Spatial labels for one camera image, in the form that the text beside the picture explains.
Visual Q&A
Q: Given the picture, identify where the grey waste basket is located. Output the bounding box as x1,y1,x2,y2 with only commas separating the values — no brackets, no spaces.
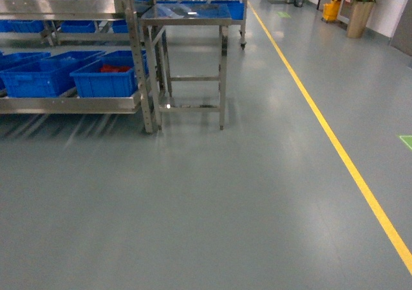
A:
294,0,304,8

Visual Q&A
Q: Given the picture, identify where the blue plastic bin middle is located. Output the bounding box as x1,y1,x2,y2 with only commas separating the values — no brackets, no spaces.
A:
1,50,106,98

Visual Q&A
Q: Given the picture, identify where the blue bin with red parts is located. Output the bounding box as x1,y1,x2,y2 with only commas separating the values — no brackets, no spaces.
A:
70,50,138,98

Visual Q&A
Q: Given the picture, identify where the plant in tan pot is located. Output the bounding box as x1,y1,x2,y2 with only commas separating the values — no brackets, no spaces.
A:
346,0,377,39

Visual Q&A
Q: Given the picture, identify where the stainless steel side table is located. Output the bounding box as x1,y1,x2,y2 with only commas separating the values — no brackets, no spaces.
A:
140,3,232,130

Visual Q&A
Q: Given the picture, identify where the yellow mop bucket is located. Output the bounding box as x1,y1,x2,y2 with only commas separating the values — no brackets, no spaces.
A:
322,0,342,23

